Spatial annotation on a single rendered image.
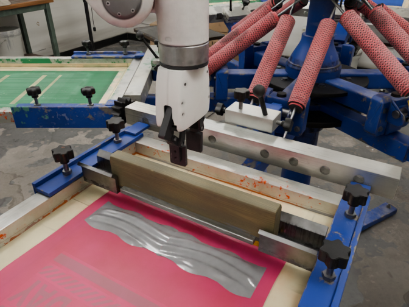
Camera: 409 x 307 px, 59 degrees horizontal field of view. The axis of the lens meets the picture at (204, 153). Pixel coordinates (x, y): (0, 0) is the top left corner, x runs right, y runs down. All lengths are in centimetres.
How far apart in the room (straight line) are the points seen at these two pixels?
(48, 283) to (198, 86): 40
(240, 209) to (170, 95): 23
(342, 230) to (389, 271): 144
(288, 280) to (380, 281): 143
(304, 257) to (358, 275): 143
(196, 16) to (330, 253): 38
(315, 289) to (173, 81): 36
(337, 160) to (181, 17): 45
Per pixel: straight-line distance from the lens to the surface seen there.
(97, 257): 69
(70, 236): 74
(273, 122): 86
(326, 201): 76
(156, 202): 72
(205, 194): 64
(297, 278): 65
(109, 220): 74
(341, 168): 79
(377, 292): 200
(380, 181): 79
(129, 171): 74
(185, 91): 54
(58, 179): 82
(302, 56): 133
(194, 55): 53
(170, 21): 52
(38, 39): 517
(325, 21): 116
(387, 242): 228
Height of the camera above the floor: 144
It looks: 31 degrees down
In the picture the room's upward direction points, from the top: straight up
